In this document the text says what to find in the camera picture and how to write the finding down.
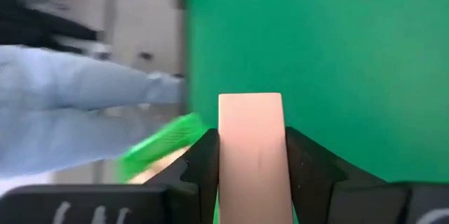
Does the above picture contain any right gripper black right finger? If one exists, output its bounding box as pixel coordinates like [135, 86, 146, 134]
[285, 126, 449, 224]

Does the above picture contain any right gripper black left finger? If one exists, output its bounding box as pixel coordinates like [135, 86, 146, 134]
[0, 127, 221, 224]

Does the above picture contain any long natural wood block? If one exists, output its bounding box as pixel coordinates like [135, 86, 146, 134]
[128, 145, 192, 185]

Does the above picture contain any short natural wood block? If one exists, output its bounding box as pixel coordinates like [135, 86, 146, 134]
[217, 92, 295, 224]

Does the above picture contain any green plastic basket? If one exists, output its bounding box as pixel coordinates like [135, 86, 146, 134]
[116, 112, 211, 183]

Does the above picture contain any person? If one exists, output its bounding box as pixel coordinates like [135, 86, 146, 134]
[0, 44, 187, 197]

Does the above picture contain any green table mat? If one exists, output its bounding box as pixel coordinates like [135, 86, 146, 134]
[184, 0, 449, 224]

